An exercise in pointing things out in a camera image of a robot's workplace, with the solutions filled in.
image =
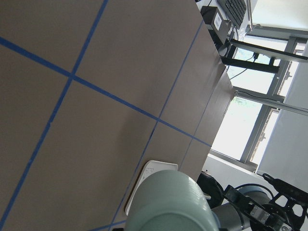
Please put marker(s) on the pale green cup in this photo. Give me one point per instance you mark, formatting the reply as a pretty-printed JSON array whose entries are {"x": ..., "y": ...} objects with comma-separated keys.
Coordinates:
[{"x": 170, "y": 200}]

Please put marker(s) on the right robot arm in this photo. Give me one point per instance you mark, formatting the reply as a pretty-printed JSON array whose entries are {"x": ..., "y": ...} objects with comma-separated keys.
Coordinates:
[{"x": 226, "y": 215}]

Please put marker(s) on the black power adapter box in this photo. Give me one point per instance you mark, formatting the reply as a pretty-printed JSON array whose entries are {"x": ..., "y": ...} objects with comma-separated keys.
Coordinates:
[{"x": 214, "y": 21}]

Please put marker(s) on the black keyboard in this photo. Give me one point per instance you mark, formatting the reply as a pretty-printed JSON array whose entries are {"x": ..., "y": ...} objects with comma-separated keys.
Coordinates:
[{"x": 235, "y": 10}]

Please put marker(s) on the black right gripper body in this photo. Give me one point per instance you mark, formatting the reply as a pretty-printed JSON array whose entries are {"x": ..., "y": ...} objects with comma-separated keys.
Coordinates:
[{"x": 261, "y": 219}]

